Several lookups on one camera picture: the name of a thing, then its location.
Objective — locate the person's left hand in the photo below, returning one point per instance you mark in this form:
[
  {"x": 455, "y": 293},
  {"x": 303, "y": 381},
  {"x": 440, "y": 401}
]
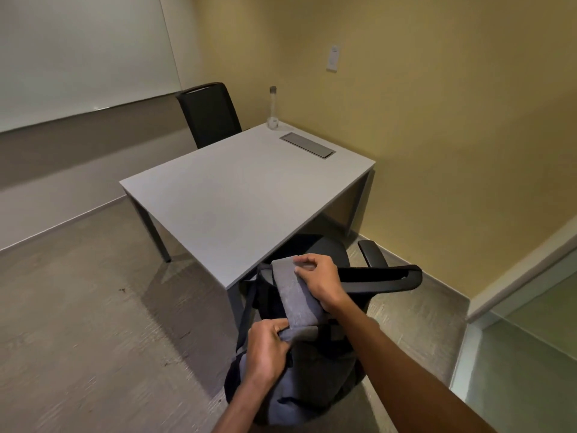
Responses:
[{"x": 263, "y": 349}]

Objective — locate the person's right hand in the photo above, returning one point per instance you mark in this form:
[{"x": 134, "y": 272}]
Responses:
[{"x": 325, "y": 284}]

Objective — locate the person's left thumb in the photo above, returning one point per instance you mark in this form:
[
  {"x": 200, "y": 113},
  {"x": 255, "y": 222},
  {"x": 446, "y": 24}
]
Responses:
[{"x": 276, "y": 325}]

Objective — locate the person's right thumb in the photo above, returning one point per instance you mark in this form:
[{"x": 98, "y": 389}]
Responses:
[{"x": 304, "y": 268}]

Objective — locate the grey backpack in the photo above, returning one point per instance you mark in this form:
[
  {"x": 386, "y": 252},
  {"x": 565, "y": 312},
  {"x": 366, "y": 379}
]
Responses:
[{"x": 302, "y": 369}]

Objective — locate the person's right forearm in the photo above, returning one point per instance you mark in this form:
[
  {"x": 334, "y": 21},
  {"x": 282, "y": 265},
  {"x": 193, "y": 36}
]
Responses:
[{"x": 396, "y": 374}]

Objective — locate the person's left forearm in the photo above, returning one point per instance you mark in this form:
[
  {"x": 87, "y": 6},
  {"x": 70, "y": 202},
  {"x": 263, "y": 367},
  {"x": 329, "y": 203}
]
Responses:
[{"x": 239, "y": 403}]

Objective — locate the black office chair with armrests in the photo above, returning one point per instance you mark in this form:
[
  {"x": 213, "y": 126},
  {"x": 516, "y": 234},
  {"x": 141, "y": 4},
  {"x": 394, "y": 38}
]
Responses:
[{"x": 383, "y": 278}]

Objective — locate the white table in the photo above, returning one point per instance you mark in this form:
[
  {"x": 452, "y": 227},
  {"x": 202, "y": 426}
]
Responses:
[{"x": 243, "y": 193}]

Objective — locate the clear water bottle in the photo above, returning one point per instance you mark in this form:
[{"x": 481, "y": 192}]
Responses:
[{"x": 273, "y": 110}]

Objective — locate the black high-back chair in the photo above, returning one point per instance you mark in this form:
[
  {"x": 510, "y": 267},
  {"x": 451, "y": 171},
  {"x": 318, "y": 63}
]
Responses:
[{"x": 207, "y": 114}]

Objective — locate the white wall plate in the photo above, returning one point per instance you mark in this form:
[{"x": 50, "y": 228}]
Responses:
[{"x": 333, "y": 57}]

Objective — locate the glass door with white frame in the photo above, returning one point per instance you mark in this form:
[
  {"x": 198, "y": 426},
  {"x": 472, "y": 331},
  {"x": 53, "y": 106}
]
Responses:
[{"x": 527, "y": 338}]

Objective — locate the white wall board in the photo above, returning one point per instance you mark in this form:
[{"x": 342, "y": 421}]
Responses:
[{"x": 81, "y": 54}]

